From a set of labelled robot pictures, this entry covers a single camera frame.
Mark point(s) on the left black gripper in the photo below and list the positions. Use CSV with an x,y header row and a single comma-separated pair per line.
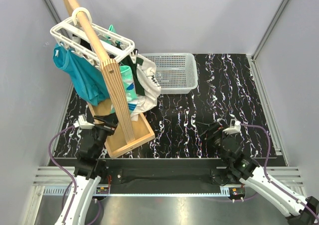
x,y
111,122

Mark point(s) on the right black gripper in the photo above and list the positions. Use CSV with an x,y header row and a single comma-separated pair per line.
x,y
212,131

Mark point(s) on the white plastic clip hanger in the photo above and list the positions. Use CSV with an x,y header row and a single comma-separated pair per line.
x,y
102,41

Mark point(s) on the black white striped sock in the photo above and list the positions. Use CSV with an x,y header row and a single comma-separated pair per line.
x,y
81,41

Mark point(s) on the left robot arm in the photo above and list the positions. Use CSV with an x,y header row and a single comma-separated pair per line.
x,y
89,171

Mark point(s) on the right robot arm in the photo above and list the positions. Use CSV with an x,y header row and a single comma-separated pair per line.
x,y
240,168

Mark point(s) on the teal cloth garment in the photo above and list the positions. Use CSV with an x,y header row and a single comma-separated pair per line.
x,y
87,80

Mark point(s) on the green white sock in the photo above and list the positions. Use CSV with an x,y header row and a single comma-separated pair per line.
x,y
146,86

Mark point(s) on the wooden pole stand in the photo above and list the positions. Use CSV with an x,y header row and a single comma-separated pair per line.
x,y
110,71

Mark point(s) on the grey plastic basket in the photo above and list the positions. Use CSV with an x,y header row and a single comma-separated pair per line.
x,y
175,72

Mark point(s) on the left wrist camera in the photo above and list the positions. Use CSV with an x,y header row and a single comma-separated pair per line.
x,y
82,122

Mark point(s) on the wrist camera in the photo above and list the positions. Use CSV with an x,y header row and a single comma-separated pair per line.
x,y
82,122
233,128

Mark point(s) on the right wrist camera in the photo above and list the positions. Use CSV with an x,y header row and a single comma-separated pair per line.
x,y
233,128

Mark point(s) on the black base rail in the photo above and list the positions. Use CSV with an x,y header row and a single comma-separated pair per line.
x,y
124,170

